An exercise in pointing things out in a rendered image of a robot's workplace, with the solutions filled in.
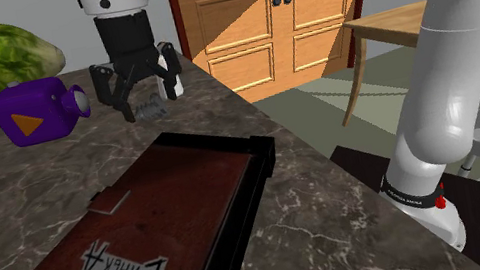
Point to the grey threaded bolt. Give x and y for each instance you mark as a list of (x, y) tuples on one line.
[(151, 108)]

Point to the purple toy camera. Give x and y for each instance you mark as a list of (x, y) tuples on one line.
[(36, 113)]

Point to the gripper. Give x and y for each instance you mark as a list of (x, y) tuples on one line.
[(126, 38)]

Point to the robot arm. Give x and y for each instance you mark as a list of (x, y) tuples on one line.
[(446, 83)]

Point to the green mottled melon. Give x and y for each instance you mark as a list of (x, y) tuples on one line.
[(0, 55)]

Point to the wooden double door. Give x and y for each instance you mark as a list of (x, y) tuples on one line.
[(246, 29)]

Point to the wooden table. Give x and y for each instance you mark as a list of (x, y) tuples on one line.
[(391, 26)]

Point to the dark red box black edges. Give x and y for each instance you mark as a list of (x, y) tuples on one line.
[(146, 220)]

